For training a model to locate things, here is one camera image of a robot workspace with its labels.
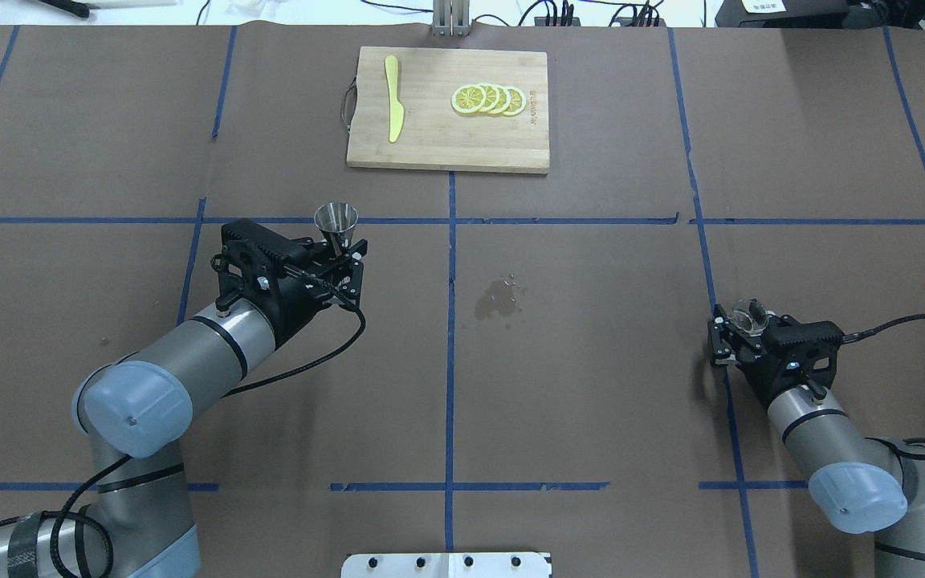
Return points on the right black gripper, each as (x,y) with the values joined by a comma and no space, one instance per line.
(759,371)

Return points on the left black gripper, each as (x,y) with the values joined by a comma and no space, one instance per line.
(295,303)

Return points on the steel jigger shaker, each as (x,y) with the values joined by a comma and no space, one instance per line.
(336,221)

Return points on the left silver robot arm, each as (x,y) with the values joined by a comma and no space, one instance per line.
(133,518)

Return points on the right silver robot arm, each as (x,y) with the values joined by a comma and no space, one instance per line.
(862,485)

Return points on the yellow plastic knife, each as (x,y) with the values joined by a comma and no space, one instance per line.
(392,67)

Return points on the bamboo cutting board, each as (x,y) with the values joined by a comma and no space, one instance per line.
(434,136)

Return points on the lemon slice one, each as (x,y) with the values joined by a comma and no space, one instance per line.
(469,99)

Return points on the lemon slice two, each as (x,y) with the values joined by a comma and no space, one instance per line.
(492,98)

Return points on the lemon slice four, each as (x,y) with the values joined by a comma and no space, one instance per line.
(516,101)

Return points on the black computer box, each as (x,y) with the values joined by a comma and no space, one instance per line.
(782,14)

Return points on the black handheld tool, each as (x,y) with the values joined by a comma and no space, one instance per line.
(81,10)

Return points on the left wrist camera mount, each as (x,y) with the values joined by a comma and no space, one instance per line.
(251,263)

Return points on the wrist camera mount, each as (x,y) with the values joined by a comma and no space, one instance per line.
(251,263)
(807,356)

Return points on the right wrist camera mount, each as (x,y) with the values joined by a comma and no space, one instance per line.
(807,356)

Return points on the aluminium frame post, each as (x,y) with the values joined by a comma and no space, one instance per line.
(451,18)

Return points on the white camera stand pillar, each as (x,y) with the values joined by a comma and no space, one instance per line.
(449,564)

